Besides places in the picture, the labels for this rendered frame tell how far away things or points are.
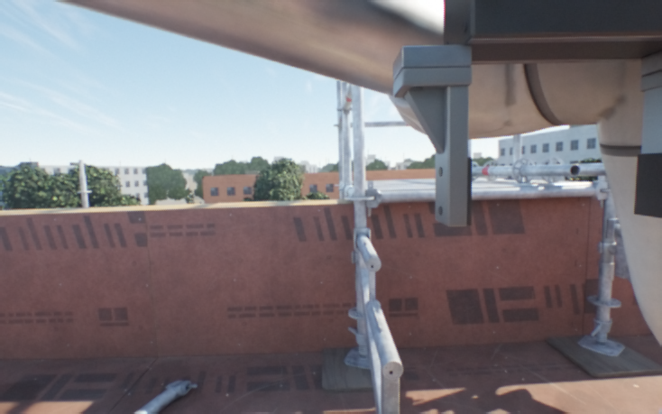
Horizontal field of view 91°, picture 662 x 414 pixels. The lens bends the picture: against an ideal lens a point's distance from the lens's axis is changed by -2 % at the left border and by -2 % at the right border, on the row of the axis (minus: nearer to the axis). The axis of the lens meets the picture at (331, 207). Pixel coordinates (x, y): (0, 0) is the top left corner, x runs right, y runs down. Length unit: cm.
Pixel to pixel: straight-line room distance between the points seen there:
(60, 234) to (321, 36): 178
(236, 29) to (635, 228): 36
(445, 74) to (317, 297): 146
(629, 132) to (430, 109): 18
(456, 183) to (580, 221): 173
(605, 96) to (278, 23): 25
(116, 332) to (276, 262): 83
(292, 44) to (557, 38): 16
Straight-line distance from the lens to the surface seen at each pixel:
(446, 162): 21
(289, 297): 162
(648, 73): 30
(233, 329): 172
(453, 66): 21
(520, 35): 22
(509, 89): 37
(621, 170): 36
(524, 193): 161
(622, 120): 35
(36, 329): 216
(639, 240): 39
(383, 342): 93
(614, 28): 25
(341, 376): 151
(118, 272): 184
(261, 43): 27
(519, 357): 181
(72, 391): 184
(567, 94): 35
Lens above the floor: 84
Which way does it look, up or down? 6 degrees down
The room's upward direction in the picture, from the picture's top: 2 degrees counter-clockwise
